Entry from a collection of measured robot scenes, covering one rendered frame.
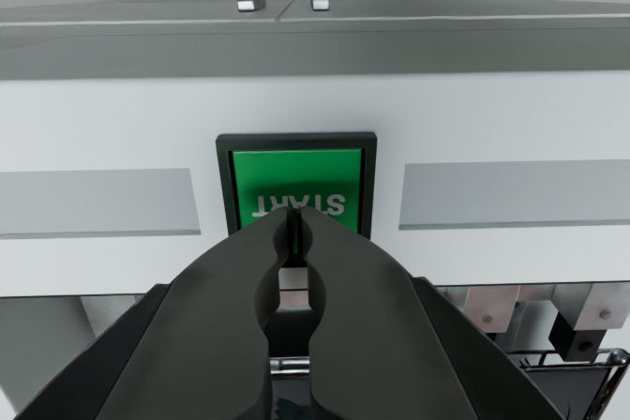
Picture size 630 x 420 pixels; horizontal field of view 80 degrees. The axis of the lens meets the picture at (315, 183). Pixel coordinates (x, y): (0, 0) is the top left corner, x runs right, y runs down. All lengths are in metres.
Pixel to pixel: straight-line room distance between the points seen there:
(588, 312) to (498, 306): 0.06
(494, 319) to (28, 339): 0.28
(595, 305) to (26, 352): 0.34
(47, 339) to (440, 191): 0.23
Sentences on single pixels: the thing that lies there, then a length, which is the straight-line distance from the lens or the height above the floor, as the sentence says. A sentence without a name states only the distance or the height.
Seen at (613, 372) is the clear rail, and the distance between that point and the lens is 0.40.
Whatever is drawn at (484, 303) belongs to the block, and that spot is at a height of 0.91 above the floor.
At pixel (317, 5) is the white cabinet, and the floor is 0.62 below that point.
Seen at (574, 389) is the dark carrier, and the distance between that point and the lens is 0.40.
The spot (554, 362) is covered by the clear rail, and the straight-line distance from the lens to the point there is 0.36.
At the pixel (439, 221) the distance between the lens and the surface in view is 0.17.
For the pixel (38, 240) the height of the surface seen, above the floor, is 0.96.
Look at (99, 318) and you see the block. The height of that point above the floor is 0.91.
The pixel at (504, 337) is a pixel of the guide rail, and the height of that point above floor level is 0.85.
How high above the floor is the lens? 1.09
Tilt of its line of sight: 63 degrees down
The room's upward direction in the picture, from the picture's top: 177 degrees clockwise
